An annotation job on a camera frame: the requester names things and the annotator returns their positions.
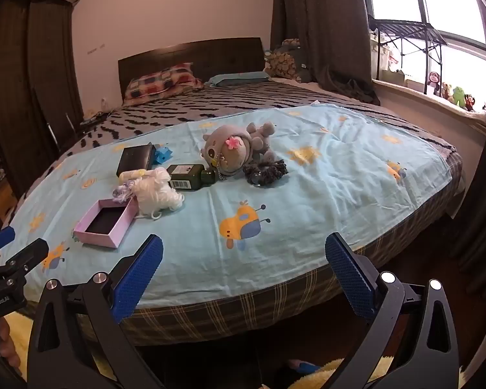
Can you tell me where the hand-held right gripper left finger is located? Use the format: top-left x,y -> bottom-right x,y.
27,234 -> 165,389

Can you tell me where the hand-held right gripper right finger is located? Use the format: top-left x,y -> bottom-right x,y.
325,232 -> 460,389

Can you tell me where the pink cardboard box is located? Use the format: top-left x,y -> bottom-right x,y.
73,198 -> 139,249

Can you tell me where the dark green bottle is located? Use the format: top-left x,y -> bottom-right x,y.
166,164 -> 217,191

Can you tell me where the dark grey scrunchie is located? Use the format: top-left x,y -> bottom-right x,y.
243,159 -> 289,187

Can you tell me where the person's left hand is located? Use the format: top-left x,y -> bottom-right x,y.
0,317 -> 24,377

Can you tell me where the light blue printed blanket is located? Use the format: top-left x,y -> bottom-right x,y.
2,103 -> 454,309

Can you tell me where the plaid bed mattress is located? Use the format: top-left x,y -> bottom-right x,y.
8,81 -> 466,347

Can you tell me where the white roll with yellow band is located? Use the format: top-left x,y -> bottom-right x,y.
119,169 -> 156,183

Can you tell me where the blue slipper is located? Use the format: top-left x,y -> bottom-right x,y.
287,359 -> 322,375

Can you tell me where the black box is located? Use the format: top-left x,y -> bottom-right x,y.
117,143 -> 155,178

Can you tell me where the blue plastic toy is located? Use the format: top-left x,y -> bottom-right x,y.
153,145 -> 175,167

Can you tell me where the grey plush toy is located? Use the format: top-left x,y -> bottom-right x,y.
202,121 -> 279,181

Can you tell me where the dark wooden wardrobe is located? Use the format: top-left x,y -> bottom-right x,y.
0,0 -> 84,219

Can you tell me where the dark brown curtain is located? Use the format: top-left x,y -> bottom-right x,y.
449,0 -> 486,288
271,0 -> 381,106

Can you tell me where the checkered colourful pillow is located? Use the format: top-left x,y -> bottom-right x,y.
123,63 -> 205,102

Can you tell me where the grey black zigzag bedspread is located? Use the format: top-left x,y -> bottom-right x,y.
54,81 -> 456,163

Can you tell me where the pale storage box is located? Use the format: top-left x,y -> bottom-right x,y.
381,69 -> 408,87

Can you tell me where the blue pillow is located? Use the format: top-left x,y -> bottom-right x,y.
208,72 -> 272,87

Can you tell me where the brown patterned cushion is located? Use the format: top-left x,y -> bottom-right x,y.
264,39 -> 312,83

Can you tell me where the dark wooden headboard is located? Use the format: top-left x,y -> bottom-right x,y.
118,37 -> 266,102

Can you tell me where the black folding rack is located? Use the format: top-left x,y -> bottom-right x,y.
368,18 -> 450,94

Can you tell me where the large window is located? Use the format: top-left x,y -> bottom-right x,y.
364,0 -> 486,110

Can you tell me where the metal tube frame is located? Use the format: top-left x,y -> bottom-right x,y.
44,112 -> 75,150

